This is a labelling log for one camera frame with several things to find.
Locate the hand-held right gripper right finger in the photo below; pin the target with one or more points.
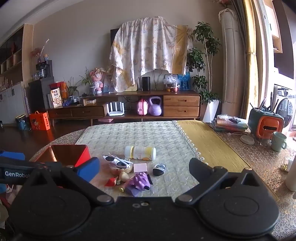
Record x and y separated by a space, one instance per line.
198 171

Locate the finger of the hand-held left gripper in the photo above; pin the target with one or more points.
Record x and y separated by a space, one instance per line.
11 155

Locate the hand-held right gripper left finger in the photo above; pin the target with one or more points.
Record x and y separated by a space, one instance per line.
89 169

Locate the red tin box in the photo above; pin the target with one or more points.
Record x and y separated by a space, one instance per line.
81 155

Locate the small red packet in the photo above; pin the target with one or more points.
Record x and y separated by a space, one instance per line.
111 182

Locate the white sunglasses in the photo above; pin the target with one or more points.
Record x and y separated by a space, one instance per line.
120 164

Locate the gold round ball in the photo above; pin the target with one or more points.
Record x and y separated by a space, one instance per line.
123 176

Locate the black white oval case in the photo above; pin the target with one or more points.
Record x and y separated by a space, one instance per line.
158 172

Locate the purple plastic toy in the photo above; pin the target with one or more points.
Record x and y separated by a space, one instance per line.
138 180

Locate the pink square pad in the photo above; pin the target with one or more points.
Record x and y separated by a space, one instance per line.
140 167

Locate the white supplement bottle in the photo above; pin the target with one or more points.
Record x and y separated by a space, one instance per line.
141 153

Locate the yellow mat with lace trim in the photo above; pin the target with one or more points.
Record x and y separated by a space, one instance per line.
208 141

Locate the blue bucket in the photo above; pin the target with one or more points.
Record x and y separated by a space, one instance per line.
22 122

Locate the orange gift bag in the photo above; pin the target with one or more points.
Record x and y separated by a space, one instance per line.
39 121

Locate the pink flat box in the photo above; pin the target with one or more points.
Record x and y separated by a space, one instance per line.
106 120

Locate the stack of books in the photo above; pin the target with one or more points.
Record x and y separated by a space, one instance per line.
229 125

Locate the white planter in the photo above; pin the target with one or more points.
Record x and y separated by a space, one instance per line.
212 111

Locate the beige quilted mat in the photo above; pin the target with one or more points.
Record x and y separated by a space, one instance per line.
143 134

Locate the white router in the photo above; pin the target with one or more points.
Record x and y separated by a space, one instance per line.
115 110

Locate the black cabinet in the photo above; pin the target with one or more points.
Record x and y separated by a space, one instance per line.
39 95

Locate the small white box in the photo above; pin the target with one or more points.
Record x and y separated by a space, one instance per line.
90 102

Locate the wooden TV cabinet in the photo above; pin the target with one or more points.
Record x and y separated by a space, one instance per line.
180 105

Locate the printed snack box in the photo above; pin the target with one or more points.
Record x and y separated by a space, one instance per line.
56 98

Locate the clear glass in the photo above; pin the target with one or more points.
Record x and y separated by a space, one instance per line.
265 141

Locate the purple kettlebell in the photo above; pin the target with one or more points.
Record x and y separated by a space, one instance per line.
155 107

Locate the green orange knife holder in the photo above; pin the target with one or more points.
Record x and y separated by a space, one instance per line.
266 126

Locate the pink toy suitcase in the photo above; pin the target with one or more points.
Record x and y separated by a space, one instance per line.
142 107

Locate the thin leafy potted plant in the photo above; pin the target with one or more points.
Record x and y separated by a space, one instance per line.
72 89

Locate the green mug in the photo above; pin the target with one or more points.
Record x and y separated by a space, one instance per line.
277 141

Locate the dish of gold candy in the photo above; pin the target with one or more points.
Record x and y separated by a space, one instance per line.
285 165

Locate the small potted plant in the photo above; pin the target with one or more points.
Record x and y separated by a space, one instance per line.
89 81

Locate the pink plush doll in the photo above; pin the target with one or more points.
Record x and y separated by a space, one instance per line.
98 80

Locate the blue printed box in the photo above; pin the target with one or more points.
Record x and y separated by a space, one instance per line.
185 82

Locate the coffee machine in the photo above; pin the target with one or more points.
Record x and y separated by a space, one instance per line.
44 69

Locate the clear bag of fruit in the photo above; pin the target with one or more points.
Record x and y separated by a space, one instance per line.
171 83

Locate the tall smooth bottle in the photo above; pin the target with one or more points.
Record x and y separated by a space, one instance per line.
291 176

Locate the black speaker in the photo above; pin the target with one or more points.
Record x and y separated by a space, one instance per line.
146 83

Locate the washing machine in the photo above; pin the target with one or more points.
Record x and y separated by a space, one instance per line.
285 109

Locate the white standing air conditioner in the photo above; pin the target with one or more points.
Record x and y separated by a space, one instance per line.
231 58

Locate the yellow curtain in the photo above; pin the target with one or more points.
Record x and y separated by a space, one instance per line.
251 58

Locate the tall green houseplant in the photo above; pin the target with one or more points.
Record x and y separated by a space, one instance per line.
204 41

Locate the white wall cabinets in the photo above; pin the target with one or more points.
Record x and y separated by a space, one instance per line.
12 102

